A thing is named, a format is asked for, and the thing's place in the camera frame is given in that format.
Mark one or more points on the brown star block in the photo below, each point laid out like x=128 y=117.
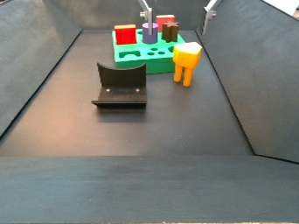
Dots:
x=170 y=31

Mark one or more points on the red block at back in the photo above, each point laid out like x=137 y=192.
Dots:
x=163 y=19

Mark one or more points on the yellow three prong block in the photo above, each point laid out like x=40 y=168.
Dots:
x=186 y=57

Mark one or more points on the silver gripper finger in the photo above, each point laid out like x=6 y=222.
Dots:
x=210 y=14
x=147 y=12

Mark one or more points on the red rectangular block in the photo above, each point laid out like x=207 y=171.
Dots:
x=126 y=34

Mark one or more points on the black curved bracket stand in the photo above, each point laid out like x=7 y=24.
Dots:
x=122 y=86

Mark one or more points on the green shape sorting board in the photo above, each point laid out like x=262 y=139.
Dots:
x=155 y=55

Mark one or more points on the purple cylinder block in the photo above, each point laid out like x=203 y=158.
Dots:
x=150 y=33

